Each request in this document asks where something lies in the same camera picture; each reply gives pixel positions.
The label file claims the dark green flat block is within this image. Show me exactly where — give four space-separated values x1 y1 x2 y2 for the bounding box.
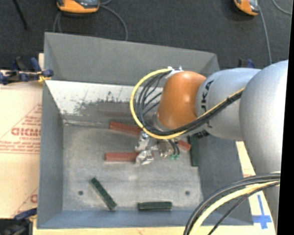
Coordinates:
137 199 173 213
186 135 202 167
88 177 120 212

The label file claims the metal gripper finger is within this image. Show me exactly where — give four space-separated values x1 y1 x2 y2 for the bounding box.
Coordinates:
135 149 156 167
134 131 151 153

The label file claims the brown cardboard board red print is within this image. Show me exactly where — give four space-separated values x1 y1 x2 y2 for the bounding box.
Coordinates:
0 69 48 223

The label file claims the red-brown flat block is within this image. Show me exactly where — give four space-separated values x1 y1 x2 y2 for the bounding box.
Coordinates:
104 150 139 164
108 121 143 137
176 140 192 153

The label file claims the grey metal bin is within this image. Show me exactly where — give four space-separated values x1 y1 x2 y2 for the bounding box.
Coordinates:
31 32 266 235

